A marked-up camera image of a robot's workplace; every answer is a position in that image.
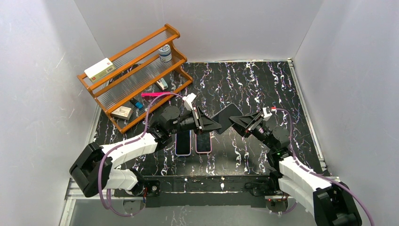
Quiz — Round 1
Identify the purple phone black screen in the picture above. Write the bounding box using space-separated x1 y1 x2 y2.
196 133 211 153

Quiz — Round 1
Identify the black phone case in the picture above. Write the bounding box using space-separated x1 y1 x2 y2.
210 103 243 135

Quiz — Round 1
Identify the dark teal phone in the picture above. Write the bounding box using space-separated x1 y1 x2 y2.
176 131 191 155

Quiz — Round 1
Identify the pink phone case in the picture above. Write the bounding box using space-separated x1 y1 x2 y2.
195 132 213 154

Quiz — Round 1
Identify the lilac phone case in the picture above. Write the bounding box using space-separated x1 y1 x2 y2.
174 130 192 157

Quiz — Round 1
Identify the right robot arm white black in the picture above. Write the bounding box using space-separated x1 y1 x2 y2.
230 112 362 226

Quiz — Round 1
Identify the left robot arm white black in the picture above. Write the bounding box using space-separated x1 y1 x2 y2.
69 106 222 197

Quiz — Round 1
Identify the blue black marker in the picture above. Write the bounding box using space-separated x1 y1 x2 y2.
130 98 144 109

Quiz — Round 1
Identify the white teal stapler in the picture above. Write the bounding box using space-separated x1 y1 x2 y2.
155 78 168 91

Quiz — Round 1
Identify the beige staples box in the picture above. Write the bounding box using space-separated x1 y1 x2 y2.
111 106 133 120

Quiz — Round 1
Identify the orange wooden shelf rack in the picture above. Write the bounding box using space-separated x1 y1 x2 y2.
77 24 193 134

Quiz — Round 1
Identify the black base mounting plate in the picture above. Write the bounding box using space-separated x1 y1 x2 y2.
137 175 301 209

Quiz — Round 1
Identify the white blue round jar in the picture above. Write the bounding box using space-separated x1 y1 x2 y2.
158 44 172 62

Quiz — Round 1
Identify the white cardboard box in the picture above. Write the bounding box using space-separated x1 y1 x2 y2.
84 58 116 82

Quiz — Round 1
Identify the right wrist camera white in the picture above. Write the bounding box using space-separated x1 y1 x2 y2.
262 107 276 121

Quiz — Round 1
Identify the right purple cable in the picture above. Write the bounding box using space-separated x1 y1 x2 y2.
271 107 376 226

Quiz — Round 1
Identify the purple cable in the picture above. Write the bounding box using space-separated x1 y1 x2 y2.
97 92 186 218
271 107 376 226

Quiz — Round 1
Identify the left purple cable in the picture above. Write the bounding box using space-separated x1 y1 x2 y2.
97 92 186 218

